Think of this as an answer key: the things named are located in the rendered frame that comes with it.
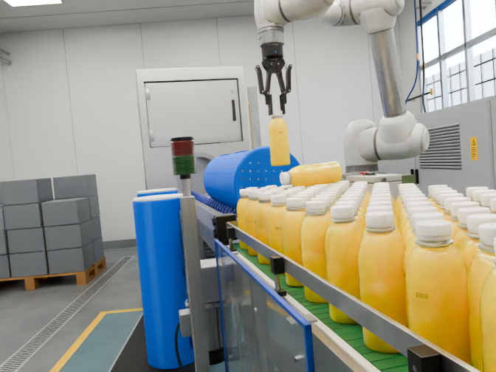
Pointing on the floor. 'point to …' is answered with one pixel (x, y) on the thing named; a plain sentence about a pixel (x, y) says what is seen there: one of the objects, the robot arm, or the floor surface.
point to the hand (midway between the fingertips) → (276, 105)
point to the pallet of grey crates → (50, 230)
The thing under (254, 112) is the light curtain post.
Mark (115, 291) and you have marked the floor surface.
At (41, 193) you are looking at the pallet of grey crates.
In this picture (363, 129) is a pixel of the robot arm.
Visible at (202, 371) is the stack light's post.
